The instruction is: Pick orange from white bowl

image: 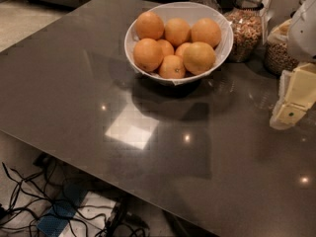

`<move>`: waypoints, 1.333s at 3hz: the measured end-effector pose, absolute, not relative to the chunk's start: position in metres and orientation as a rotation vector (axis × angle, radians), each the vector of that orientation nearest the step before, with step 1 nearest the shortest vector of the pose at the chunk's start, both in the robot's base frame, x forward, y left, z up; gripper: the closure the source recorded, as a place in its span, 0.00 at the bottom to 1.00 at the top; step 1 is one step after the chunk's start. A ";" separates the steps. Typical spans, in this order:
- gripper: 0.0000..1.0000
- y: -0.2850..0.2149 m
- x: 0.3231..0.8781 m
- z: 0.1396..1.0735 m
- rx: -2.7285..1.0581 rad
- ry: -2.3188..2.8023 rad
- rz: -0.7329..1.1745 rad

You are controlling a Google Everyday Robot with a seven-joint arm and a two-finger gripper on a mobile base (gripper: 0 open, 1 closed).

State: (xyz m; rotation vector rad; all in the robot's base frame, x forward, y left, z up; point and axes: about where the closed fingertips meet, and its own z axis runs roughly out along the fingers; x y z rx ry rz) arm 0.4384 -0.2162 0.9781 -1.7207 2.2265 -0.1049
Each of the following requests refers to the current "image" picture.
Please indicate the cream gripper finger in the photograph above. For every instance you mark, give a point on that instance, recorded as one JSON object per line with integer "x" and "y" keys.
{"x": 287, "y": 115}

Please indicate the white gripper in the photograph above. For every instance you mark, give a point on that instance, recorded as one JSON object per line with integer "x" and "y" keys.
{"x": 303, "y": 37}

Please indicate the glass jar of grains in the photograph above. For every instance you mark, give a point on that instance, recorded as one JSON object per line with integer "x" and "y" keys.
{"x": 277, "y": 58}

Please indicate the glass jar of nuts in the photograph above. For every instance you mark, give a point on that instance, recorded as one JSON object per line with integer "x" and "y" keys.
{"x": 247, "y": 23}

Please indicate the orange centre right hidden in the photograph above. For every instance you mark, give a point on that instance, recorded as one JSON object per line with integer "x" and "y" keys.
{"x": 181, "y": 49}

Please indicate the orange centre small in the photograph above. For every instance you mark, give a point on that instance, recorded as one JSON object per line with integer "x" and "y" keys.
{"x": 167, "y": 48}

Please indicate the white board on floor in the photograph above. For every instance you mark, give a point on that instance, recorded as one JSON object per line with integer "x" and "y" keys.
{"x": 91, "y": 216}

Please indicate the blue mat on floor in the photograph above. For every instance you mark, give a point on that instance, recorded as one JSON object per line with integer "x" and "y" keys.
{"x": 55, "y": 220}

